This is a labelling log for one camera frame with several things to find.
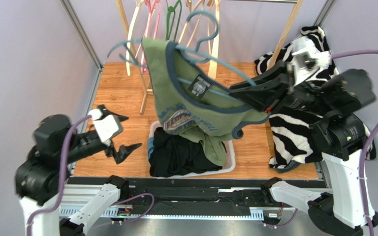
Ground wooden clothes rack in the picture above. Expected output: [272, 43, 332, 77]
[115, 0, 303, 115]

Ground black top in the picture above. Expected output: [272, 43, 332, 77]
[148, 127, 223, 177]

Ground white plastic basket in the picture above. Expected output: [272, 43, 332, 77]
[148, 120, 236, 178]

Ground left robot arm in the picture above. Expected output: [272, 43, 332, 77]
[14, 105, 140, 236]

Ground teal plastic hanger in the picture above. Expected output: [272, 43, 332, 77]
[107, 10, 257, 86]

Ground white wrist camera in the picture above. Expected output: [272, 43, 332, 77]
[287, 36, 331, 87]
[88, 108, 123, 146]

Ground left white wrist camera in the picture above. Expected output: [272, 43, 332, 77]
[88, 108, 123, 146]

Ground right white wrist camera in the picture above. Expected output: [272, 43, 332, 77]
[287, 36, 331, 87]

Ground light wooden hanger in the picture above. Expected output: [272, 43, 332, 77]
[207, 0, 221, 79]

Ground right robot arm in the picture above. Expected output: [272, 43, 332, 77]
[229, 59, 378, 236]

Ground cream plastic hanger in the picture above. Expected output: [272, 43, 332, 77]
[126, 0, 145, 77]

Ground pink plastic hanger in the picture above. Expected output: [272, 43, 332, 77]
[136, 0, 162, 59]

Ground olive green tank top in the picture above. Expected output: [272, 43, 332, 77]
[142, 38, 268, 166]

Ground green plastic hanger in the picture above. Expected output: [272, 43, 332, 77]
[165, 0, 183, 41]

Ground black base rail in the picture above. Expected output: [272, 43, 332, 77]
[69, 177, 294, 218]

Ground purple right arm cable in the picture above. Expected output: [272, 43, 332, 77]
[263, 50, 378, 236]

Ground blue tank top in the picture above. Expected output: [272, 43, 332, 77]
[147, 137, 155, 160]

